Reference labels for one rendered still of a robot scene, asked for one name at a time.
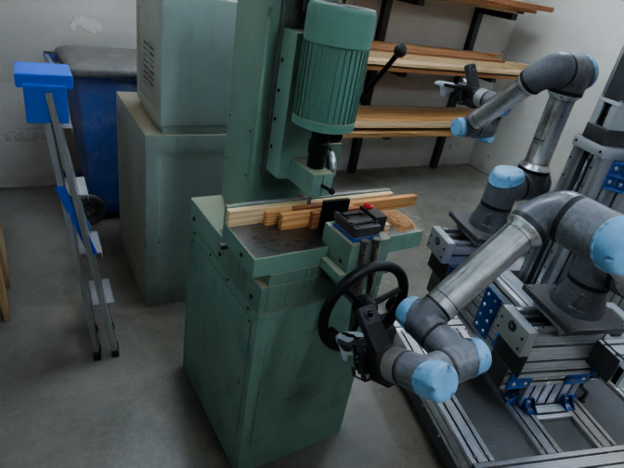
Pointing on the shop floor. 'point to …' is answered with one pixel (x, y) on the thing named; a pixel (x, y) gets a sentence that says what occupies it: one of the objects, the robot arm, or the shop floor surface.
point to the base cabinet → (260, 365)
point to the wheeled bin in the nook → (97, 118)
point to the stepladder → (68, 183)
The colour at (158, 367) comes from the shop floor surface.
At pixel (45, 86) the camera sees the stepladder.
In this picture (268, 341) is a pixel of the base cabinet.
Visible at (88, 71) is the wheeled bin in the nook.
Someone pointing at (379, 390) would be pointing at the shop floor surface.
